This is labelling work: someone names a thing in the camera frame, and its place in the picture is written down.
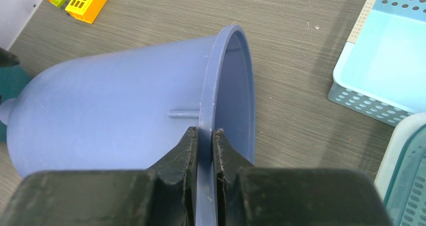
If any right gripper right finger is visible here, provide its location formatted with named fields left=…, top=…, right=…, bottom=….
left=212, top=129, right=392, bottom=225

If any yellow toy block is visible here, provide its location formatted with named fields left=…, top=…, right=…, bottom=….
left=65, top=0, right=108, bottom=24

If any blue plastic bucket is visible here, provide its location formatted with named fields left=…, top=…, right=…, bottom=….
left=1, top=25, right=256, bottom=225

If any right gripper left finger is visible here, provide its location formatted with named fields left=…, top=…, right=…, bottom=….
left=1, top=127, right=198, bottom=225

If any teal plastic bucket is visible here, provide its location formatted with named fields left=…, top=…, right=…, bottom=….
left=1, top=65, right=31, bottom=143

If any teal plastic basket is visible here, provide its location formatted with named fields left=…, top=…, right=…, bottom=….
left=374, top=113, right=425, bottom=225

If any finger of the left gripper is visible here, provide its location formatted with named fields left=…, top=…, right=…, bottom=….
left=0, top=48, right=20, bottom=67

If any light blue plastic basket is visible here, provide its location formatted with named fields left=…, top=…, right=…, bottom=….
left=328, top=0, right=425, bottom=126

